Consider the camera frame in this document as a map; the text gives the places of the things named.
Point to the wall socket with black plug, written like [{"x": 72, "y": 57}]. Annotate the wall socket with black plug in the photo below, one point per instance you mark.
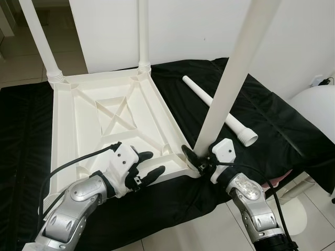
[{"x": 322, "y": 81}]

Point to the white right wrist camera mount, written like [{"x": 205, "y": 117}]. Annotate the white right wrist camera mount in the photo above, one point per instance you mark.
[{"x": 224, "y": 151}]

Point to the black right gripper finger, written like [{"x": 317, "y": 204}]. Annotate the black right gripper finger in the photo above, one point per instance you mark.
[{"x": 191, "y": 157}]

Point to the white door frame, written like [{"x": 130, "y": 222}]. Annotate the white door frame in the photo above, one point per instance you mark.
[{"x": 6, "y": 15}]

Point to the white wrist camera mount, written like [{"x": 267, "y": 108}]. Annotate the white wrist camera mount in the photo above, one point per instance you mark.
[
  {"x": 224, "y": 151},
  {"x": 123, "y": 162}
]

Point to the black cloth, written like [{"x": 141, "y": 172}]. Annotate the black cloth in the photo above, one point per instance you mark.
[{"x": 282, "y": 120}]

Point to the white plastic table leg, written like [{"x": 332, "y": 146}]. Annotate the white plastic table leg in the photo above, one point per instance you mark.
[
  {"x": 143, "y": 31},
  {"x": 39, "y": 34},
  {"x": 199, "y": 91},
  {"x": 237, "y": 68}
]

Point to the white plastic table top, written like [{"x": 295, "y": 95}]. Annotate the white plastic table top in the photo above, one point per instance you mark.
[{"x": 86, "y": 104}]

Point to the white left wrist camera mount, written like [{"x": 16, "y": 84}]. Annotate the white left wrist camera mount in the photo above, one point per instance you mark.
[{"x": 123, "y": 162}]

